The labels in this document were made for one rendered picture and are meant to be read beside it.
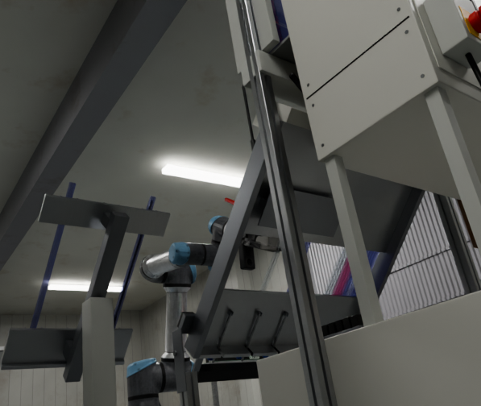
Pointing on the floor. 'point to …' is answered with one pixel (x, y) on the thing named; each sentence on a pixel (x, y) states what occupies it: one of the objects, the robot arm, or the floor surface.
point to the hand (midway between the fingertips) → (275, 250)
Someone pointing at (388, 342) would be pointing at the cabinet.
